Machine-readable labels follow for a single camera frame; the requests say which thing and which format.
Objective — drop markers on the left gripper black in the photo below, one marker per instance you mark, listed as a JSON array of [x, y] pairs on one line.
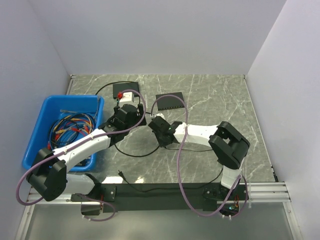
[[138, 118]]

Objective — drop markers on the blue plastic bin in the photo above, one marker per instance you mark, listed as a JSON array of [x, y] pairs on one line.
[[63, 119]]

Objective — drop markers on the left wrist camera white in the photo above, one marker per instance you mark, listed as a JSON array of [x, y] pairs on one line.
[[125, 97]]

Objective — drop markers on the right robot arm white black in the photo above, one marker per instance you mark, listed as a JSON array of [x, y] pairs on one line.
[[228, 144]]

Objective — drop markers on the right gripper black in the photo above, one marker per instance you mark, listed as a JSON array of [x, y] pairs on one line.
[[162, 144]]

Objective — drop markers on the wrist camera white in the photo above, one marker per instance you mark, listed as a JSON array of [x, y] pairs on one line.
[[152, 116], [125, 97]]

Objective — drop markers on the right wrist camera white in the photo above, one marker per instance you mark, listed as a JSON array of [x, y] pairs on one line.
[[152, 116]]

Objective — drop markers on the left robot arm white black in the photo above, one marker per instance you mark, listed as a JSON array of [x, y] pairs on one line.
[[49, 174]]

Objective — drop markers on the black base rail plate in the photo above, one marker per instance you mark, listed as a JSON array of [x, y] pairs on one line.
[[160, 196]]

